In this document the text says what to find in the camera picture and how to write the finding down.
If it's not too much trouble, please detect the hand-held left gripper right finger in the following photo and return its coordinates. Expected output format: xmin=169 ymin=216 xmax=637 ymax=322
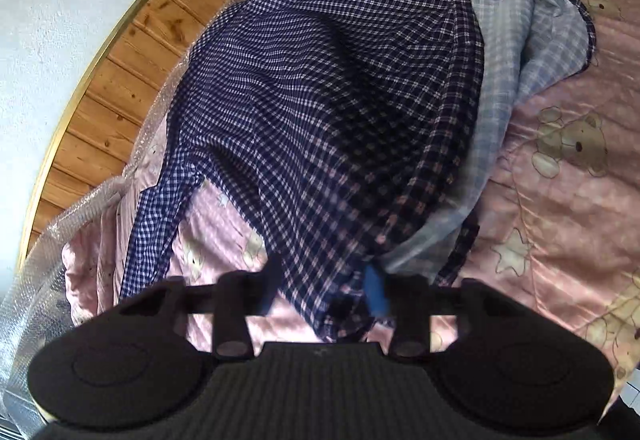
xmin=363 ymin=265 xmax=506 ymax=362

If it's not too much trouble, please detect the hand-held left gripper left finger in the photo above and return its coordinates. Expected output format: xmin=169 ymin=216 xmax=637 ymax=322
xmin=118 ymin=253 xmax=286 ymax=364

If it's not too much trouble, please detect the navy checked shirt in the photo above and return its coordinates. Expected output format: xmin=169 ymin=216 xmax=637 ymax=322
xmin=120 ymin=0 xmax=598 ymax=343

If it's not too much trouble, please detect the pink bear-print blanket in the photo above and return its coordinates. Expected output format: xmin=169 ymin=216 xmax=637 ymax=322
xmin=62 ymin=0 xmax=640 ymax=401

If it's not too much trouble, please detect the clear bubble wrap sheet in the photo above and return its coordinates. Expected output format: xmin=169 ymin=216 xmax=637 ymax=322
xmin=0 ymin=0 xmax=306 ymax=440

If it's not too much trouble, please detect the wooden headboard with brass trim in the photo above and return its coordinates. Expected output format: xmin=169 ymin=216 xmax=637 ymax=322
xmin=17 ymin=0 xmax=297 ymax=271

